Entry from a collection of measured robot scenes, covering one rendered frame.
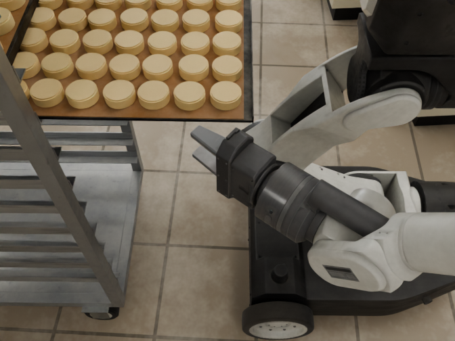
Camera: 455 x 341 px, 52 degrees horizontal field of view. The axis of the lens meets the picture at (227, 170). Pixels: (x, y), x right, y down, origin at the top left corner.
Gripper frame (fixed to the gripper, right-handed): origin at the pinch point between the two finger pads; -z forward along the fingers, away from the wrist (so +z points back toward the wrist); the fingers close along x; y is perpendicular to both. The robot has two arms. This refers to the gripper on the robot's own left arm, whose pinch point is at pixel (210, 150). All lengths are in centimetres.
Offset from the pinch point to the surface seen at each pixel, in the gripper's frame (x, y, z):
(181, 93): 1.1, -5.4, -10.3
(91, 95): 1.0, 3.6, -21.1
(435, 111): -75, -111, 16
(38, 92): 1.1, 8.3, -28.1
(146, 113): -0.9, -0.1, -13.2
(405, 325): -87, -36, 43
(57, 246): -44, 17, -32
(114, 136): -54, -19, -54
